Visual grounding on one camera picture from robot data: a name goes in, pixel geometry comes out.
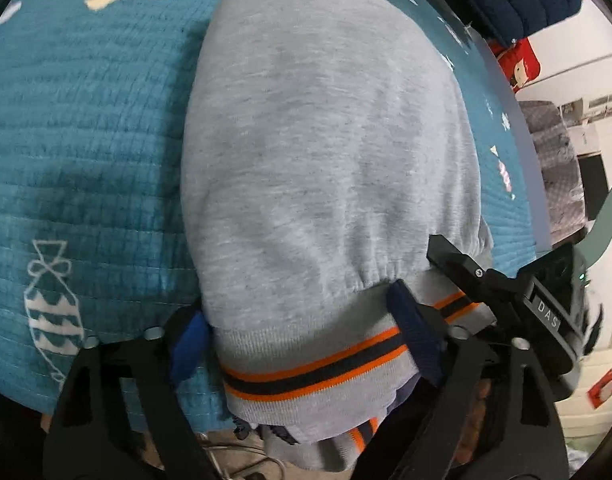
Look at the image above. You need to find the grey checkered cushion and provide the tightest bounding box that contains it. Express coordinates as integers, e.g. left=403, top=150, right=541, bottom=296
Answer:
left=519, top=101, right=586, bottom=246

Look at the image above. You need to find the red cartoon pillow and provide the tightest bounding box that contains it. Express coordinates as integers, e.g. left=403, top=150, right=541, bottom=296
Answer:
left=488, top=38, right=541, bottom=93

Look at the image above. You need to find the teal quilted bedspread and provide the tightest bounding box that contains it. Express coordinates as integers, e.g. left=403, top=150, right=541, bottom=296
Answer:
left=0, top=0, right=540, bottom=434

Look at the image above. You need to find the grey and navy sweatshirt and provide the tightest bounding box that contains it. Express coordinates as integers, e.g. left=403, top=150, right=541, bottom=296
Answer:
left=181, top=0, right=492, bottom=472

